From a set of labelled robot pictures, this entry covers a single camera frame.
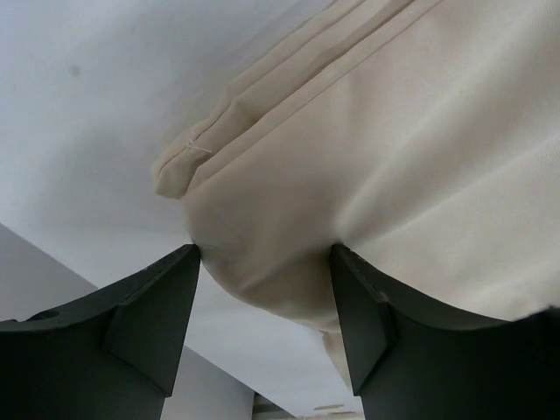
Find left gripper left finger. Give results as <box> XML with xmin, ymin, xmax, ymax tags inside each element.
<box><xmin>1</xmin><ymin>245</ymin><xmax>200</xmax><ymax>420</ymax></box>

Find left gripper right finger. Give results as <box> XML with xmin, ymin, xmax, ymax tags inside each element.
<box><xmin>329</xmin><ymin>245</ymin><xmax>559</xmax><ymax>419</ymax></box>

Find beige trousers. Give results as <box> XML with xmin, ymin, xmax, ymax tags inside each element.
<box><xmin>152</xmin><ymin>1</ymin><xmax>559</xmax><ymax>376</ymax></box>

